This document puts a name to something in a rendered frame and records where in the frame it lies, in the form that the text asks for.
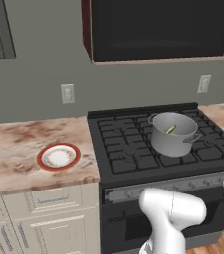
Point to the green yellow vegetable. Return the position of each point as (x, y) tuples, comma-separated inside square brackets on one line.
[(170, 129)]

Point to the red rimmed white plate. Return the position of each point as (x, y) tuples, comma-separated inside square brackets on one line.
[(58, 156)]

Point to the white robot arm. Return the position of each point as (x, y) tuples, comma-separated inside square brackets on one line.
[(165, 211)]

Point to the black oven door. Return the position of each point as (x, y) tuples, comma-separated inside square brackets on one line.
[(120, 231)]

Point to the cream drawer front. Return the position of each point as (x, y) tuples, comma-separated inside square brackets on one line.
[(76, 198)]

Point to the grey window frame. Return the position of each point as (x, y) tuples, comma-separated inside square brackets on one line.
[(3, 29)]

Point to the grey stove knob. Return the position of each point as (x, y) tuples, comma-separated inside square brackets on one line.
[(192, 184), (176, 187), (206, 182), (221, 180), (128, 194)]

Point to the black stove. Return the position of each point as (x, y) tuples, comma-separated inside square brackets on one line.
[(124, 155)]

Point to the grey metal pot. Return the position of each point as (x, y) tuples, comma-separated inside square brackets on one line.
[(170, 144)]

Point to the black microwave oven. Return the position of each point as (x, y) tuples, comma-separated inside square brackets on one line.
[(160, 28)]

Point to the white wall outlet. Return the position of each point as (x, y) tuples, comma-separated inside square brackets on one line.
[(68, 94), (204, 84)]

